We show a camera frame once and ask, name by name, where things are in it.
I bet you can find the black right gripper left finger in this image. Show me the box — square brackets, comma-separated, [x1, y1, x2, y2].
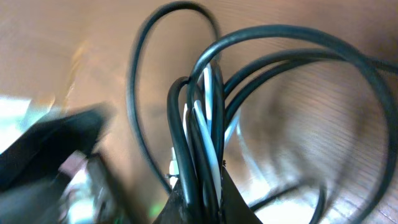
[153, 180, 193, 224]

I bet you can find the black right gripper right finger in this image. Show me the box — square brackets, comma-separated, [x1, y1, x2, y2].
[221, 168, 262, 224]

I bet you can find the white USB cable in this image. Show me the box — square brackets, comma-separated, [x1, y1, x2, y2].
[167, 63, 243, 208]

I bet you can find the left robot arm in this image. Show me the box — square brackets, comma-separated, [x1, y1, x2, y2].
[1, 104, 147, 223]

